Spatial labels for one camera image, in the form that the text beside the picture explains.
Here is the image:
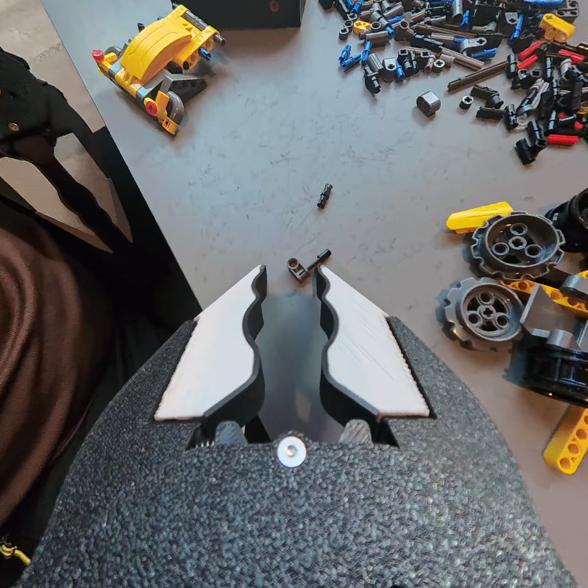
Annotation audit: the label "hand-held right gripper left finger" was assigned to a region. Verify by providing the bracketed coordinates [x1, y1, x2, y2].
[154, 265, 268, 430]

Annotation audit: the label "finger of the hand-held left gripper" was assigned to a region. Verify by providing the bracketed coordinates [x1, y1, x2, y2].
[54, 132, 135, 244]
[0, 156, 114, 254]

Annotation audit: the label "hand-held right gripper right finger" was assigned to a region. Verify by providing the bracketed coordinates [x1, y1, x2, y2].
[315, 265, 431, 425]

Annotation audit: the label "grey desk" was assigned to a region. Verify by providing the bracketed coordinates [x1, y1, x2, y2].
[39, 0, 588, 575]

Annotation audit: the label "person's black trousers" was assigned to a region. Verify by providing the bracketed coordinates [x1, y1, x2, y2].
[0, 129, 203, 588]

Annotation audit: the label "yellow curved panel assembly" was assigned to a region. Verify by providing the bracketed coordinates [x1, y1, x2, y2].
[91, 5, 227, 136]

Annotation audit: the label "yellow curved panel piece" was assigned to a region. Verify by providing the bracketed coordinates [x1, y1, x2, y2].
[447, 201, 514, 234]

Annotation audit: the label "yellow grey toy vehicle chassis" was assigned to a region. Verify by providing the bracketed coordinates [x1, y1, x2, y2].
[498, 271, 588, 476]

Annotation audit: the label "black block with yellow beams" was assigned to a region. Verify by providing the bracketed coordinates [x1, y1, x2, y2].
[172, 0, 306, 30]

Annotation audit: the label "black rubber tyre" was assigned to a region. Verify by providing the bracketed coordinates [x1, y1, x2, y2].
[544, 188, 588, 253]

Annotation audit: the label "dark grey sleeve piece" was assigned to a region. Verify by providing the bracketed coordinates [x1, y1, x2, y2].
[416, 91, 442, 118]

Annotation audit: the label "pile of small building pieces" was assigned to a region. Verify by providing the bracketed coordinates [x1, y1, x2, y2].
[319, 0, 588, 166]

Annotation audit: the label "yellow cord tip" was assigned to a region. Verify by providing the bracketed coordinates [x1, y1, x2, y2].
[0, 537, 32, 566]

